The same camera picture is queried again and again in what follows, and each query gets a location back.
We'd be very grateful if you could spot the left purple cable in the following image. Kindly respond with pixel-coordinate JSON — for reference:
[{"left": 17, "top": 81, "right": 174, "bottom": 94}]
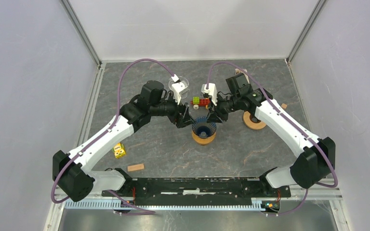
[{"left": 51, "top": 58, "right": 179, "bottom": 216}]

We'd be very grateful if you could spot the wooden ring stand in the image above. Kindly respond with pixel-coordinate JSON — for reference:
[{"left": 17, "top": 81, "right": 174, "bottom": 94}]
[
  {"left": 243, "top": 111, "right": 266, "bottom": 130},
  {"left": 191, "top": 131, "right": 216, "bottom": 146}
]

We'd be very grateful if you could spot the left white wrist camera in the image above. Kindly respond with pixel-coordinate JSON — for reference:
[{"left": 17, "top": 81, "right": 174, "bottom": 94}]
[{"left": 171, "top": 81, "right": 189, "bottom": 105}]

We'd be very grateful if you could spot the small wooden block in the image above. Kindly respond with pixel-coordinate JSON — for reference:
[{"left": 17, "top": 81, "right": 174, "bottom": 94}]
[{"left": 127, "top": 164, "right": 145, "bottom": 172}]

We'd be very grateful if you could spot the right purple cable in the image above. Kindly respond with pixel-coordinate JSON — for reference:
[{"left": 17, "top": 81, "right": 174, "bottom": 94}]
[{"left": 206, "top": 62, "right": 339, "bottom": 218}]

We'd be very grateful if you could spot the white slotted cable duct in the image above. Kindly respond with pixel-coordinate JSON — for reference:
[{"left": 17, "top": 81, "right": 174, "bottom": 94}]
[{"left": 64, "top": 198, "right": 280, "bottom": 212}]

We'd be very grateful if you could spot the clear plastic dripper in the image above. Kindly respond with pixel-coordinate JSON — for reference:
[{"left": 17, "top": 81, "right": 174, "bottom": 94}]
[{"left": 168, "top": 76, "right": 189, "bottom": 102}]

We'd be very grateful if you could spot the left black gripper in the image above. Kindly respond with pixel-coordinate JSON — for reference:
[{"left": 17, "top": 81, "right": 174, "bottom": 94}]
[{"left": 150, "top": 92, "right": 196, "bottom": 128}]

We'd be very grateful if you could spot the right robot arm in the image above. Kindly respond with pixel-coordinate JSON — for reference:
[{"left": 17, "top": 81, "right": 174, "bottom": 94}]
[{"left": 201, "top": 73, "right": 335, "bottom": 196}]

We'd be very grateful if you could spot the orange coffee filter box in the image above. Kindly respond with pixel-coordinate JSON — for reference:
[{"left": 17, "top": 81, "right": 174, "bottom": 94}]
[{"left": 234, "top": 68, "right": 250, "bottom": 83}]

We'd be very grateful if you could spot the yellow juice carton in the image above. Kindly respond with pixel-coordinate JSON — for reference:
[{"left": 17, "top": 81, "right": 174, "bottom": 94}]
[{"left": 112, "top": 142, "right": 126, "bottom": 159}]

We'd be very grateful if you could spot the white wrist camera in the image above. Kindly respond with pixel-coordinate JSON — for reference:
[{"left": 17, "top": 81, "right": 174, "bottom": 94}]
[
  {"left": 171, "top": 81, "right": 189, "bottom": 105},
  {"left": 201, "top": 83, "right": 218, "bottom": 106}
]

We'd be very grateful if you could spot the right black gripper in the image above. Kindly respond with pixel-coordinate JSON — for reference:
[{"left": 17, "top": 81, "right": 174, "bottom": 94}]
[{"left": 206, "top": 93, "right": 240, "bottom": 124}]

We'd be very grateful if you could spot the purple cable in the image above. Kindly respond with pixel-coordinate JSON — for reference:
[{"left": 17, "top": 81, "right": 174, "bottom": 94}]
[
  {"left": 206, "top": 62, "right": 339, "bottom": 218},
  {"left": 51, "top": 58, "right": 179, "bottom": 216}
]

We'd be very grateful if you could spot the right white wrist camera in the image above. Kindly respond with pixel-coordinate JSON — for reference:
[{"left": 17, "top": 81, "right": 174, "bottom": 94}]
[{"left": 201, "top": 83, "right": 218, "bottom": 106}]

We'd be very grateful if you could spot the blue plastic dripper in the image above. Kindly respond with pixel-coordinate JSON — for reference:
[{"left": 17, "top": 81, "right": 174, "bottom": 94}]
[{"left": 192, "top": 116, "right": 217, "bottom": 139}]

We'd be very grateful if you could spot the toy brick car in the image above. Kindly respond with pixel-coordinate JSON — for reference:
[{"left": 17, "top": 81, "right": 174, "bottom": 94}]
[{"left": 190, "top": 97, "right": 211, "bottom": 110}]

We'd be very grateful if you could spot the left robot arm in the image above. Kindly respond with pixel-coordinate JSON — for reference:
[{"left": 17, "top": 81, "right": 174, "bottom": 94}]
[{"left": 51, "top": 80, "right": 194, "bottom": 204}]

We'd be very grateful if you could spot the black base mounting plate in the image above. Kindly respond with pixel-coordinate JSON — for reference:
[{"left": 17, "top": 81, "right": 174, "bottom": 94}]
[{"left": 116, "top": 177, "right": 291, "bottom": 206}]

